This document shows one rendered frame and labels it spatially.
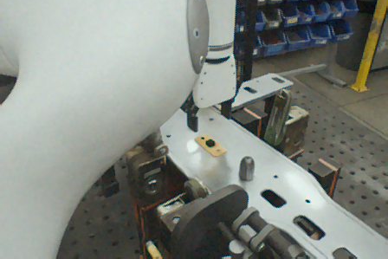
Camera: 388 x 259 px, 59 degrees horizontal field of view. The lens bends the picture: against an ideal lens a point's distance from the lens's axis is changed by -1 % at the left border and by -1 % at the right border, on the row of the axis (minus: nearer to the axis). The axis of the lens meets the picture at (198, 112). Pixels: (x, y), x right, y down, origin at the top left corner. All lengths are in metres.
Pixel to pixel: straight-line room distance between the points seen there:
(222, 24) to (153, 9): 0.47
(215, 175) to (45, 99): 0.59
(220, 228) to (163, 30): 0.32
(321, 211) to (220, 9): 0.41
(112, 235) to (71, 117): 0.88
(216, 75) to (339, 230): 0.36
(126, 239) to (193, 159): 0.35
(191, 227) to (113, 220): 0.67
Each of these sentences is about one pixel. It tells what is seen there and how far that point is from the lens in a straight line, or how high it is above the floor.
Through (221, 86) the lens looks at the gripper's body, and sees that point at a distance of 0.71.
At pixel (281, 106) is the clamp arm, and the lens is 0.81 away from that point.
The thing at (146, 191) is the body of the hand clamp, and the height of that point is 0.98.
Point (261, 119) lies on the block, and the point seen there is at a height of 0.97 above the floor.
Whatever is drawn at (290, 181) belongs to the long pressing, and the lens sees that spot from 0.74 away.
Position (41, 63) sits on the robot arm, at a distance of 0.18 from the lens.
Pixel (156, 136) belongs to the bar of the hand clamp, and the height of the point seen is 1.10.
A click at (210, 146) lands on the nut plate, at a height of 1.00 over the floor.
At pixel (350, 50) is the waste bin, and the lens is 3.85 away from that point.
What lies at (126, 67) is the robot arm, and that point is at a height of 1.42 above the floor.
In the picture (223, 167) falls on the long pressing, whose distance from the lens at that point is 0.75.
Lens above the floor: 1.49
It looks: 31 degrees down
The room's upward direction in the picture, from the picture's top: straight up
